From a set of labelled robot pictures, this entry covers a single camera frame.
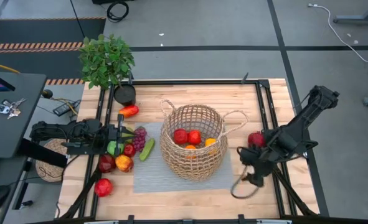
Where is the coiled black cable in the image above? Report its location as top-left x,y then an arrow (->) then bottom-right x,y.
106,1 -> 130,23

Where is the glossy red apple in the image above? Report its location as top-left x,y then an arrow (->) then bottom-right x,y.
172,128 -> 189,146

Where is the green apple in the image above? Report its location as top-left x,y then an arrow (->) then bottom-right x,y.
106,140 -> 125,157

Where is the red orange mango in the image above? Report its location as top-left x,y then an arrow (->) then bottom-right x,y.
118,104 -> 140,118

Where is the green cucumber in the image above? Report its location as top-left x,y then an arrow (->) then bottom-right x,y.
138,138 -> 156,162

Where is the black hazard striped floor mat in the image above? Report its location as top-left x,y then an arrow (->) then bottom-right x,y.
0,17 -> 107,86

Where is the grey woven placemat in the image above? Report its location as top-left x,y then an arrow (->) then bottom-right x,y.
133,121 -> 235,194

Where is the orange yellow peach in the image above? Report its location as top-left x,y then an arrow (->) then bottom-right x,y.
115,154 -> 134,173

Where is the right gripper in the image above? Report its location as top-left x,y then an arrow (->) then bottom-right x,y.
238,146 -> 276,188

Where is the purple grape bunch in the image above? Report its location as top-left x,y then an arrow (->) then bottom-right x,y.
131,126 -> 148,152

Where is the round woven trivet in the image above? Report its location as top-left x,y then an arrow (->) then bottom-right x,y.
35,138 -> 69,183

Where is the small red apple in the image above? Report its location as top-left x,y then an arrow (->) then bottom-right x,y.
123,143 -> 137,158

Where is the yellow cable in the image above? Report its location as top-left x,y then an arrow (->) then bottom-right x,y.
0,58 -> 21,75

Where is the dark red apple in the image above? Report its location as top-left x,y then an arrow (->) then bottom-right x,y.
98,154 -> 117,174

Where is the yellow bell pepper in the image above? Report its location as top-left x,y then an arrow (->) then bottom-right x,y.
204,138 -> 217,155

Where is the orange fruit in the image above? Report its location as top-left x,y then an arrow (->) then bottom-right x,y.
183,144 -> 198,159

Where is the dark grey desk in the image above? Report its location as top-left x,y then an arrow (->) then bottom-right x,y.
0,72 -> 47,159

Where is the black desk support bar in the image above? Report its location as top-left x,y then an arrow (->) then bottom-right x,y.
15,138 -> 68,169

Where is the black aluminium table frame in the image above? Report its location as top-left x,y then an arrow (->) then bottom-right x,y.
57,73 -> 320,224

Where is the bunch of keys with fob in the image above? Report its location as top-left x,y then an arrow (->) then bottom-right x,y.
0,98 -> 27,120

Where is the bright red pomegranate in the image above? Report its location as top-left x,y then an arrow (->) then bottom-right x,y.
93,178 -> 114,198

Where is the white cable with plug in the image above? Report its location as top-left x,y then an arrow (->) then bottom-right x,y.
308,2 -> 368,63

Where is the green pear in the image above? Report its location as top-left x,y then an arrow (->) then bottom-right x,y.
123,126 -> 135,144

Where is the woven wicker basket with handles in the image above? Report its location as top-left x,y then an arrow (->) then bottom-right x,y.
159,99 -> 249,182

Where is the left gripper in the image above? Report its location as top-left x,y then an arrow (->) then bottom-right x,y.
104,114 -> 138,156

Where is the green potted plant black pot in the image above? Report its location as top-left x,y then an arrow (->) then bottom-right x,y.
77,33 -> 137,107

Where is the grey metal furniture leg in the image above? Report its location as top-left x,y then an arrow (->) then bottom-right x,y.
332,0 -> 368,26

